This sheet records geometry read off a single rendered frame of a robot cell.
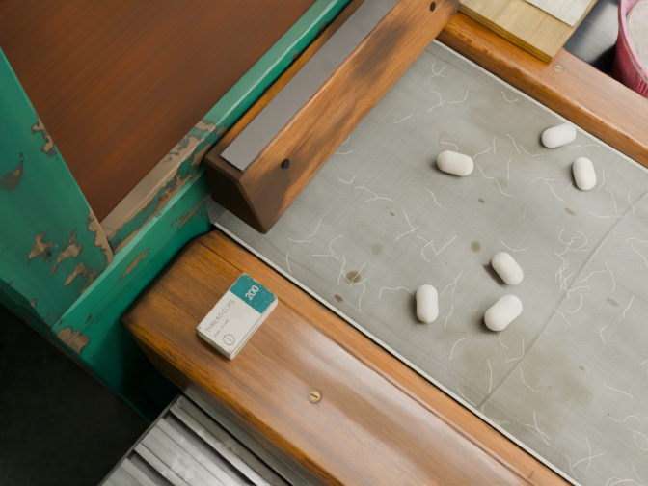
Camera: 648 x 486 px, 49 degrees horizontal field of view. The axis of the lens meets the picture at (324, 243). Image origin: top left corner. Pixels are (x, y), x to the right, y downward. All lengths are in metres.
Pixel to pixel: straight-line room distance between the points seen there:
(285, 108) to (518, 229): 0.25
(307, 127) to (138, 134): 0.15
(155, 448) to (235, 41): 0.36
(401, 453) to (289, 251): 0.20
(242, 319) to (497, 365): 0.22
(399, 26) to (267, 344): 0.29
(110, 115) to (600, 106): 0.47
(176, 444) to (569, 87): 0.50
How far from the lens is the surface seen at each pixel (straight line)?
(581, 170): 0.70
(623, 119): 0.74
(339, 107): 0.59
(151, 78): 0.45
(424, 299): 0.61
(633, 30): 0.87
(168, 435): 0.67
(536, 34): 0.75
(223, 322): 0.56
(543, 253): 0.67
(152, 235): 0.55
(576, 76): 0.75
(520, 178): 0.70
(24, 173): 0.39
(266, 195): 0.55
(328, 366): 0.57
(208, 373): 0.57
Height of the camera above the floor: 1.32
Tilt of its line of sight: 67 degrees down
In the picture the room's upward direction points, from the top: 8 degrees clockwise
